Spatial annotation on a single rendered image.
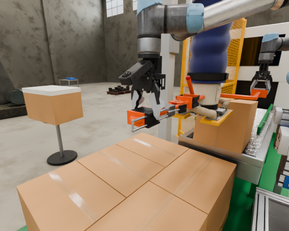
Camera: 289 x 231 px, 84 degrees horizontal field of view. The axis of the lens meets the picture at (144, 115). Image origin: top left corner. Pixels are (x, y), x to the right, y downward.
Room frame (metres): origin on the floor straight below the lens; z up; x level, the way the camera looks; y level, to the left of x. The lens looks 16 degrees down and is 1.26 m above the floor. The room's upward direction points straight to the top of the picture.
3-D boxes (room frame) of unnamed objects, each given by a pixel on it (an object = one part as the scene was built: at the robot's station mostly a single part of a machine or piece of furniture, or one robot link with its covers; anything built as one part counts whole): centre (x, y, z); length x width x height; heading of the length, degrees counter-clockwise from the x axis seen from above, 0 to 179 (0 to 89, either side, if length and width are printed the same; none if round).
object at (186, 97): (0.81, -0.22, 1.10); 0.10 x 0.08 x 0.06; 51
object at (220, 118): (0.95, -0.45, 1.00); 0.34 x 0.10 x 0.05; 141
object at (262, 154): (1.95, -1.63, 0.50); 2.31 x 0.05 x 0.19; 139
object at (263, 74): (1.06, -0.75, 1.25); 0.09 x 0.08 x 0.12; 141
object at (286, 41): (1.06, -0.86, 1.40); 0.11 x 0.11 x 0.08; 8
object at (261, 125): (2.25, -1.82, 0.60); 1.60 x 0.11 x 0.09; 139
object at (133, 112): (0.55, 0.01, 1.10); 0.08 x 0.07 x 0.05; 141
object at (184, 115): (1.07, -0.30, 1.00); 0.34 x 0.10 x 0.05; 141
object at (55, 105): (2.09, 1.19, 0.82); 0.60 x 0.40 x 0.40; 61
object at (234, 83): (2.89, -1.47, 1.05); 1.17 x 0.10 x 2.10; 139
